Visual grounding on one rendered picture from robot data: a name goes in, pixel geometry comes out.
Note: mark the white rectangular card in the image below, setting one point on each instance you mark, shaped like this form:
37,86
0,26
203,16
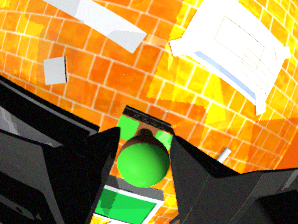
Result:
227,39

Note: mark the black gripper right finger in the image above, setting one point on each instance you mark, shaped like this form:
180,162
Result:
209,192

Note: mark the white flat bar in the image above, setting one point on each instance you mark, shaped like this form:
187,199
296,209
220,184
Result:
103,20

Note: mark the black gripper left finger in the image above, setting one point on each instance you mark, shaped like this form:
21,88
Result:
71,176

